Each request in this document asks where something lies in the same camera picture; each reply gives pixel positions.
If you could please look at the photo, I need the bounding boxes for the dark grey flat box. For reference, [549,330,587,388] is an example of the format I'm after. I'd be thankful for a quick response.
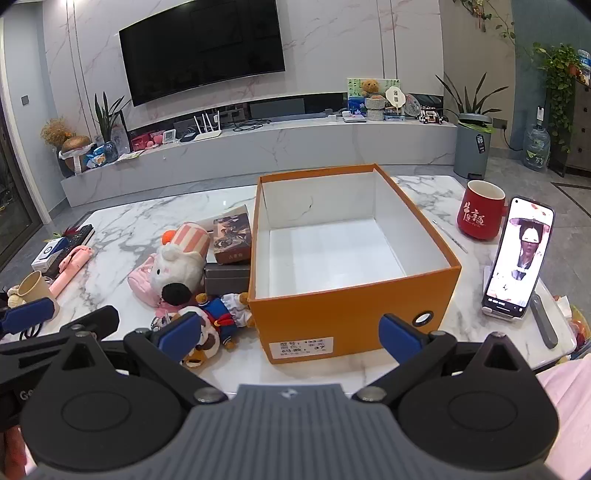
[204,261,253,296]

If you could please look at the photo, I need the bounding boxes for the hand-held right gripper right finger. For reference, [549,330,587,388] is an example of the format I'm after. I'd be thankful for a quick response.
[352,313,539,408]

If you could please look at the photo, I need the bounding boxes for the grey trash can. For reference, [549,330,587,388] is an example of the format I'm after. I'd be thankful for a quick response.
[453,113,493,181]

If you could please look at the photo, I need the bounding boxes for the dried yellow flowers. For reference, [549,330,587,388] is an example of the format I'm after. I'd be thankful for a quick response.
[40,117,71,149]

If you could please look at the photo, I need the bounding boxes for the red mug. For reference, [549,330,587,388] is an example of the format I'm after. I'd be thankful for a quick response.
[457,179,507,241]

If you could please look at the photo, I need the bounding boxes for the smartphone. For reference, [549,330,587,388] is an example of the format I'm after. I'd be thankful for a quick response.
[481,196,555,311]

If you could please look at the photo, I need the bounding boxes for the person's left hand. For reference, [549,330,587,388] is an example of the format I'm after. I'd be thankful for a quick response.
[0,427,35,480]

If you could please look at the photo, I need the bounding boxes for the red gift box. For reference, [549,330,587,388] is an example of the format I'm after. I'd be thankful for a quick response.
[130,131,163,151]

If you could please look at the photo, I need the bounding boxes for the green plant in vase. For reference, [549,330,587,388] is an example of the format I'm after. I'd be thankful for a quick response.
[93,91,133,163]

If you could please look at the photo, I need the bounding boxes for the grey woven basket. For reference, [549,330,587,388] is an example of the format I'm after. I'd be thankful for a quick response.
[365,95,387,122]

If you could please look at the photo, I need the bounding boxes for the person's pink clothing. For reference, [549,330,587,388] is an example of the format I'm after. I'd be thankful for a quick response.
[534,354,591,480]

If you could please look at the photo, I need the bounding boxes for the black cable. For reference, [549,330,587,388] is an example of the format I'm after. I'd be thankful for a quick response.
[232,118,272,133]

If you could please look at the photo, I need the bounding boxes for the hanging vine with pink flowers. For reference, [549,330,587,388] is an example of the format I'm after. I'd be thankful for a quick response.
[454,0,516,45]

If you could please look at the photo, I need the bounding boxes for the white plush toy striped hat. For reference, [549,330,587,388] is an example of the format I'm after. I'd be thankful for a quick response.
[156,222,214,306]

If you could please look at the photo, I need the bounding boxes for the black wall television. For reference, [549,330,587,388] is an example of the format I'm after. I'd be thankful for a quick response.
[119,0,286,107]

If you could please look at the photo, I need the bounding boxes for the white and blue box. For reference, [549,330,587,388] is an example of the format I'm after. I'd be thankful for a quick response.
[31,239,75,274]

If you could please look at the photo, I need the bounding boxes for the white router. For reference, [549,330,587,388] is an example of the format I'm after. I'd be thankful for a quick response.
[186,110,223,142]

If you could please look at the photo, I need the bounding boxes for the dark cabinet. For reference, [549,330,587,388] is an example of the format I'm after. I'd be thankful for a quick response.
[547,76,591,177]

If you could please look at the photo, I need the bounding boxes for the white round hand fan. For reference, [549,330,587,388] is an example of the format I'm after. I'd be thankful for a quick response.
[385,86,407,114]

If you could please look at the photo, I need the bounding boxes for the long-leaf potted plant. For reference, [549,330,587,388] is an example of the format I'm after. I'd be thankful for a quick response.
[435,71,502,134]

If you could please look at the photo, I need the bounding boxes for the clear water jug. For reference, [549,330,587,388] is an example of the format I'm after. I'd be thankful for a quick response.
[523,124,552,173]

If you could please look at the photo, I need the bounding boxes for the pink pouch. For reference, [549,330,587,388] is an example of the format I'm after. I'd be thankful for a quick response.
[127,255,162,306]

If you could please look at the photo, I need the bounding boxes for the white marble TV console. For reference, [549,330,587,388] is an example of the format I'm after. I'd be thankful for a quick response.
[60,115,459,209]

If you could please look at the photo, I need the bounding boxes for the thin metal stick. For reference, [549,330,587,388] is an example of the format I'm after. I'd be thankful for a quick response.
[431,219,468,254]

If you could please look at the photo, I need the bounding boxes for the brown mushroom ornament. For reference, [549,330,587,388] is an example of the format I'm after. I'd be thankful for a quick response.
[59,135,94,177]

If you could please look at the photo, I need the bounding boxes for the colourful snack packets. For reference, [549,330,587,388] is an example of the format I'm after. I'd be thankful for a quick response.
[551,293,591,360]

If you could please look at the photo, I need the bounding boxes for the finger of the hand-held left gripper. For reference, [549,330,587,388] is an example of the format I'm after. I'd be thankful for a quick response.
[0,305,120,370]
[0,298,55,335]

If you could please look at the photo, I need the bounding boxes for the pink selfie stick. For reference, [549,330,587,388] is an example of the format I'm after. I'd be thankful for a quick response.
[48,246,93,297]

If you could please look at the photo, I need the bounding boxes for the beige cup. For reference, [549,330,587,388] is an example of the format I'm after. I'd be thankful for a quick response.
[17,270,59,317]

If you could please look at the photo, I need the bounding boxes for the grey oblong case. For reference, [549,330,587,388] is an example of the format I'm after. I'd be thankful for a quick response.
[529,294,559,350]

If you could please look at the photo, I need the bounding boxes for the orange cardboard box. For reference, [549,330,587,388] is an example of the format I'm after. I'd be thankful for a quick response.
[248,162,462,365]

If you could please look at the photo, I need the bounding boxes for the black remote control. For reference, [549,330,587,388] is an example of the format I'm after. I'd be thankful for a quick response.
[59,224,96,252]

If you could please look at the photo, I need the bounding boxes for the sailor doll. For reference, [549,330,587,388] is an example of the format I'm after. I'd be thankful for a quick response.
[195,292,256,348]

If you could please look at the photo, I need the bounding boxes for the trailing green vine plant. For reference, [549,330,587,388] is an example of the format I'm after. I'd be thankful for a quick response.
[530,41,583,154]

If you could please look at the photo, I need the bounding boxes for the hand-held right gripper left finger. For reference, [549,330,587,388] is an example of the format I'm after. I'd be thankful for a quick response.
[45,311,229,408]

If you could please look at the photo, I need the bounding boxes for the dark illustrated card box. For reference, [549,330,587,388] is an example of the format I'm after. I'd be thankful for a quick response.
[213,213,254,265]

